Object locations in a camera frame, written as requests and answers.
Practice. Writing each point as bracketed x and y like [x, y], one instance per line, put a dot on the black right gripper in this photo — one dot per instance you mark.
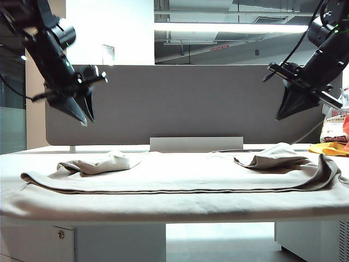
[319, 73]

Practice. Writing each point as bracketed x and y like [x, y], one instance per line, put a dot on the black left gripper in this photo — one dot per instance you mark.
[62, 86]

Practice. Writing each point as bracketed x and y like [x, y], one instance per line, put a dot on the beige T-shirt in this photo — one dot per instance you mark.
[174, 202]

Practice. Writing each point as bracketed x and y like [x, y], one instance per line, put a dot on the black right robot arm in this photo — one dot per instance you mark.
[330, 30]

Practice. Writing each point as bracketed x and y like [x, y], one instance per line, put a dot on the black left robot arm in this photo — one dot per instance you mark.
[49, 41]

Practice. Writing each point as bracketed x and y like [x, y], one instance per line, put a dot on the printed plastic snack bag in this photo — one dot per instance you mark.
[331, 128]

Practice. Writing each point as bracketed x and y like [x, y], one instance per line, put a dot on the yellow cloth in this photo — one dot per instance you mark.
[324, 149]

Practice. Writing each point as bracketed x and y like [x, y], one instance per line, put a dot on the ceiling air vent grille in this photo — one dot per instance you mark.
[270, 19]

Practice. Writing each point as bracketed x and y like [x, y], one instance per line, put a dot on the red ceiling sign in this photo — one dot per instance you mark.
[219, 48]

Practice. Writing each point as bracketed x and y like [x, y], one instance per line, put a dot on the long ceiling light strip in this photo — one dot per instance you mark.
[231, 28]

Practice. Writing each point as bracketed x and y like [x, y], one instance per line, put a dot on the grey fabric desk divider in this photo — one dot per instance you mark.
[191, 109]

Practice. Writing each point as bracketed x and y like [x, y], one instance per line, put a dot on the round silver drawer lock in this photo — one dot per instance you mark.
[61, 234]

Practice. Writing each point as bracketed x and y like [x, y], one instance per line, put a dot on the white cabinet with vent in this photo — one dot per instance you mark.
[308, 240]

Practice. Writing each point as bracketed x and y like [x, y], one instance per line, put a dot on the white drawer cabinet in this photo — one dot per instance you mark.
[109, 243]

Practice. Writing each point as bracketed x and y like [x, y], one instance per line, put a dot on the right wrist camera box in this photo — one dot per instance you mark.
[291, 68]

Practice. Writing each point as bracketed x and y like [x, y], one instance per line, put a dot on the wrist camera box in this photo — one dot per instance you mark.
[91, 71]
[291, 68]

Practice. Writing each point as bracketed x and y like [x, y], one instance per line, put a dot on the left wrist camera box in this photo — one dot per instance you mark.
[91, 71]

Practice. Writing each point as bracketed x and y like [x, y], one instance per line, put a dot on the white divider bracket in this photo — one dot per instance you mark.
[72, 148]

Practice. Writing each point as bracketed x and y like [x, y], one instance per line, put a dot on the metal wall plate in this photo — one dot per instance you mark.
[108, 54]

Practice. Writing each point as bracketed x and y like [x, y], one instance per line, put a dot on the small black ceiling camera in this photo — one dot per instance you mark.
[256, 52]

